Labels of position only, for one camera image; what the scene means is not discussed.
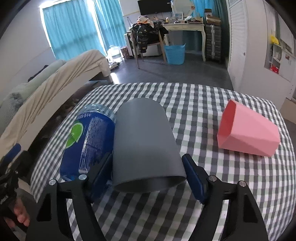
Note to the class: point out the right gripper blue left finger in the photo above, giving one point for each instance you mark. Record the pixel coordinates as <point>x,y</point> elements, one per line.
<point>51,221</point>

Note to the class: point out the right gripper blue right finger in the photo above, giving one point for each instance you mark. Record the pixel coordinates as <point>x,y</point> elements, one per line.
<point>243,220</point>

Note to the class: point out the grey plastic cup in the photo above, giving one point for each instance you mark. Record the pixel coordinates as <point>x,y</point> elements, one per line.
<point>146,157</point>

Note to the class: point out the pink faceted cup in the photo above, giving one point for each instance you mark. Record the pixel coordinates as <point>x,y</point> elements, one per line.
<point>244,130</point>

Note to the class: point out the person's left hand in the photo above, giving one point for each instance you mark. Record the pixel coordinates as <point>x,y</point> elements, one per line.
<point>20,213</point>

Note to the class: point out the light green pillow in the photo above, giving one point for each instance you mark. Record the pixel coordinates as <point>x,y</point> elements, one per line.
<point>23,91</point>

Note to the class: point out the blue drink bottle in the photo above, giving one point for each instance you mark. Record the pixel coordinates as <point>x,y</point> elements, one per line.
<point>90,138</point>

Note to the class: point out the grey checkered tablecloth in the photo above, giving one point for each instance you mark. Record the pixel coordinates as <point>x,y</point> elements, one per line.
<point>194,112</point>

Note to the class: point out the bed with beige cover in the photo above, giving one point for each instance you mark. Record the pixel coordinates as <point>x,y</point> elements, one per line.
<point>21,122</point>

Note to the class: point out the left blue window curtain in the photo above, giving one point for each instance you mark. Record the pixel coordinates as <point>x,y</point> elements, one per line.
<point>71,29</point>

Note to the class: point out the blue window curtain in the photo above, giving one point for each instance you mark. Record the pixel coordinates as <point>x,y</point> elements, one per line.
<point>71,29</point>
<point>111,23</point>

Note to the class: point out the clear water jug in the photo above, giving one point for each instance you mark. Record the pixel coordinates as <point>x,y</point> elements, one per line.
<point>114,54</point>

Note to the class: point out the middle blue window curtain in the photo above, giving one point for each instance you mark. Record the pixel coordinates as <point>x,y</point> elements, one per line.
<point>111,23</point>

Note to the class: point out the white louvered wardrobe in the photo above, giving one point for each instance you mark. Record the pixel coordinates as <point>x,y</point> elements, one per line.
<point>258,64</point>

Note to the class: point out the blue laundry basket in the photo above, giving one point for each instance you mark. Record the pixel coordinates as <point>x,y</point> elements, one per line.
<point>175,54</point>

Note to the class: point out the wooden chair with clothes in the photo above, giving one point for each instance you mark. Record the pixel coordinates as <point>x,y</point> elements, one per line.
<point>144,35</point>

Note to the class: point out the grey plastic drawer tower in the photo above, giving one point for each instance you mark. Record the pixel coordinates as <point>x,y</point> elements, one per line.
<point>213,42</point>

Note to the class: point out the white dressing table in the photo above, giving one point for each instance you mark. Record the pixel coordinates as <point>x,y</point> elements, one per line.
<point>190,27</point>

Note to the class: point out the black television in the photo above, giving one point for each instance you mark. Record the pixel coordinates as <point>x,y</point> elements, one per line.
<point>148,7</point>

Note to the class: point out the oval vanity mirror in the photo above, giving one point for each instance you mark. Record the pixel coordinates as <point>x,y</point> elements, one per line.
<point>186,7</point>

